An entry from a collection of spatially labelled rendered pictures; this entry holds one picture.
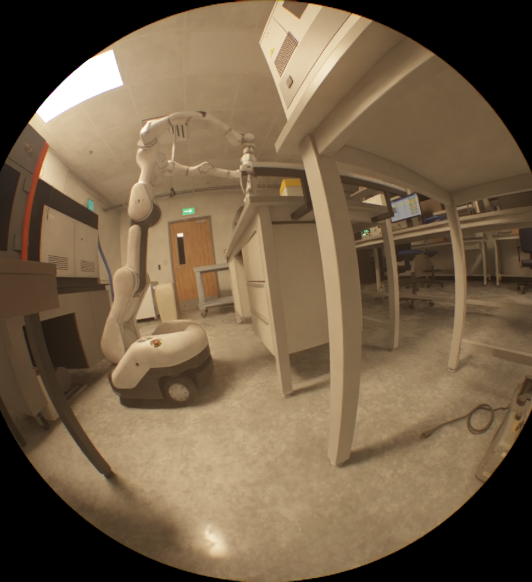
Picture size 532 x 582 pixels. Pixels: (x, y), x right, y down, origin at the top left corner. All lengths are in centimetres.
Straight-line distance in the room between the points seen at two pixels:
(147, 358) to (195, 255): 382
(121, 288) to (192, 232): 372
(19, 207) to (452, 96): 98
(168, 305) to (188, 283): 133
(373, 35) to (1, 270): 69
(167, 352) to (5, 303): 69
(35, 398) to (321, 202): 140
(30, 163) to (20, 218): 17
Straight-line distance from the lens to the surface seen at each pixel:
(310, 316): 95
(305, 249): 94
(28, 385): 124
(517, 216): 199
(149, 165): 135
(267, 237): 78
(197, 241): 463
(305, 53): 48
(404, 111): 46
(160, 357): 93
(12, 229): 67
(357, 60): 35
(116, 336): 120
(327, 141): 40
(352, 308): 37
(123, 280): 112
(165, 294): 335
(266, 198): 79
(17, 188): 71
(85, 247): 193
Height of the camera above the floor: 59
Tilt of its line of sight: 5 degrees down
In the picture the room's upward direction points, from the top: 8 degrees counter-clockwise
